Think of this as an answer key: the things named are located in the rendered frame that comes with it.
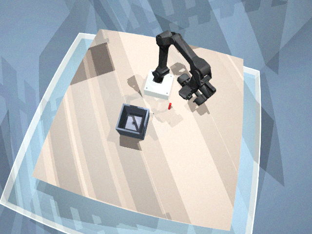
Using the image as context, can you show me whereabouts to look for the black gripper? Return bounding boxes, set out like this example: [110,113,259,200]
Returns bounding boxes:
[177,73,207,105]

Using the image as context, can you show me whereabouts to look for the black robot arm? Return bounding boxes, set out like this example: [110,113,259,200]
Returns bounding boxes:
[152,30,216,100]

